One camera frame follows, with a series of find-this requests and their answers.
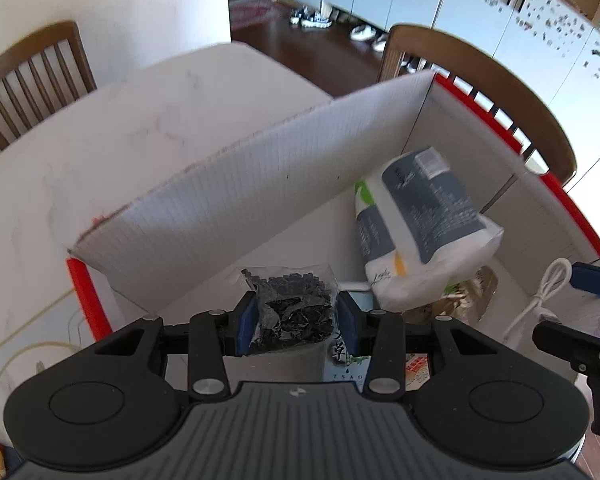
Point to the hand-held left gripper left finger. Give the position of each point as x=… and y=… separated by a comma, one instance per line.
x=245, y=327

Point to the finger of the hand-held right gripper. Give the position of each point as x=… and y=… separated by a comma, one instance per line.
x=597, y=280
x=575, y=347

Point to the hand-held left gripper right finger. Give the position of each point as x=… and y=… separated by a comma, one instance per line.
x=348, y=325

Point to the white green small carton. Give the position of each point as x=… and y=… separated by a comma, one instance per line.
x=342, y=372

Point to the black snack packet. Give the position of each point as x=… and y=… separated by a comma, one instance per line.
x=290, y=310

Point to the red printed packet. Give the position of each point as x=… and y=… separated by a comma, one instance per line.
x=418, y=369

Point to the gold snack packet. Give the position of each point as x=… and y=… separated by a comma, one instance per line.
x=465, y=300

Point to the white grey tissue pack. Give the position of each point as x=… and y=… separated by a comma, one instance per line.
x=430, y=210

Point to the red cardboard box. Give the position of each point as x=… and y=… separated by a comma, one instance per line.
x=280, y=170

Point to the white slippers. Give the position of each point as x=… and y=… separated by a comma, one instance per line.
x=370, y=37

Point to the blue white sneakers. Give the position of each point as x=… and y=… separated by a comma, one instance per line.
x=312, y=16

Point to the red patterned rug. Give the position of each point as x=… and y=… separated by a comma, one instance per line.
x=250, y=12

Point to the brown slatted wooden chair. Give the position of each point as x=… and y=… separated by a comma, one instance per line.
x=35, y=75

